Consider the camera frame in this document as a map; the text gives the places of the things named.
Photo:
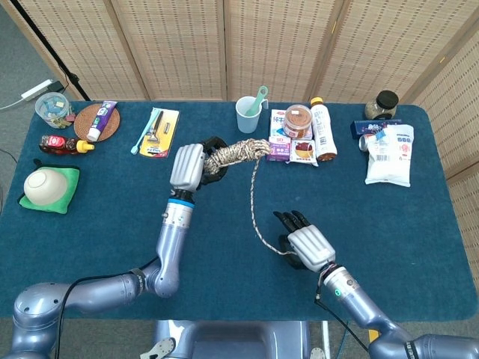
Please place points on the white blue milk carton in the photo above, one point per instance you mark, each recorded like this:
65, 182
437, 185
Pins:
277, 123

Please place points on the black tripod pole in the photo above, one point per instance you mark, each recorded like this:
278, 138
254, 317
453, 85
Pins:
48, 48

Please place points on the light blue plastic cup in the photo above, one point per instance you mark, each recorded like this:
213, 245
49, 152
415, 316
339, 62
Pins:
247, 121

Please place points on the round brown woven coaster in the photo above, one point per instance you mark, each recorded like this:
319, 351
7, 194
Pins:
84, 123

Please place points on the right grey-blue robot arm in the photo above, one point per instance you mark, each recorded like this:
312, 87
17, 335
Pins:
355, 299

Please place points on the grey-blue robot torso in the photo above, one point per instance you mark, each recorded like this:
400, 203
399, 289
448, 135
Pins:
232, 340

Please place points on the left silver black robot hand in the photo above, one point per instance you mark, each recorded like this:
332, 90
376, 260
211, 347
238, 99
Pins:
187, 164

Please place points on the white plastic bag with barcode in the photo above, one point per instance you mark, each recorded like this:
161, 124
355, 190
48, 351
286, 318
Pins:
389, 164

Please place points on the glass jar with black lid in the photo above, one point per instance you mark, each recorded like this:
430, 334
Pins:
385, 102

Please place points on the dark blue table cloth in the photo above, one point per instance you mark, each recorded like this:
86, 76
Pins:
224, 284

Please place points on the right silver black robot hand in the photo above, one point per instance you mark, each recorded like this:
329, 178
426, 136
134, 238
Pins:
310, 247

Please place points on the dark blue flat box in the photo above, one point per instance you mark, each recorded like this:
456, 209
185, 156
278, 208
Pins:
361, 128

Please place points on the black power adapter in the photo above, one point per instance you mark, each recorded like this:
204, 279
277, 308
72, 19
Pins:
56, 87

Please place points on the small purple box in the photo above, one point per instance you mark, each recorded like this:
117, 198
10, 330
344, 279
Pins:
280, 151

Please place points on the clear round tub red label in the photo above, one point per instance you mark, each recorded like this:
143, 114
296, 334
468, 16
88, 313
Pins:
297, 119

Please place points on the white power strip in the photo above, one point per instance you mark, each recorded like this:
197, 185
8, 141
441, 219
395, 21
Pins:
37, 89

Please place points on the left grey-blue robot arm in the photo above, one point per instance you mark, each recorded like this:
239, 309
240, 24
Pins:
172, 239

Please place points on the light blue toothbrush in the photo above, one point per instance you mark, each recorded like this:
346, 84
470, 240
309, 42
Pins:
146, 129

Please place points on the razor on yellow card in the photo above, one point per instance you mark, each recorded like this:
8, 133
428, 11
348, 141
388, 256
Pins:
170, 131

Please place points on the green cloth pad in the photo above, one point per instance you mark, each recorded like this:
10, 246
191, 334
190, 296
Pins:
73, 187

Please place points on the red soda can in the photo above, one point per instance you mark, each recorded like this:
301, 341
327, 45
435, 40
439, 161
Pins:
363, 144

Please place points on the teal toothbrush in cup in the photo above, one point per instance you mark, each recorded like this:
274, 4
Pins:
260, 97

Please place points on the white bottle with yellow cap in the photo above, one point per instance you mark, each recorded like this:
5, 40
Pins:
323, 131

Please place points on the purple white toothpaste tube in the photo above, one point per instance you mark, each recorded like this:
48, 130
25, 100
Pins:
101, 119

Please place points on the syrup bottle with yellow cap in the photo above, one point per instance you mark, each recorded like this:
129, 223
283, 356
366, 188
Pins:
60, 144

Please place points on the clear jar of colourful clips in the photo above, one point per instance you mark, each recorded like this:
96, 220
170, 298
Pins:
52, 108

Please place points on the blue binder clip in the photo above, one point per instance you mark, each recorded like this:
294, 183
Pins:
379, 134

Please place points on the cream ceramic bowl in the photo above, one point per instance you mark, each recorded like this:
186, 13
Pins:
45, 185

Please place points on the white snack packet red bowl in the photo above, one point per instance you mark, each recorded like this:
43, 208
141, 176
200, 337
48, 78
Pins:
303, 151

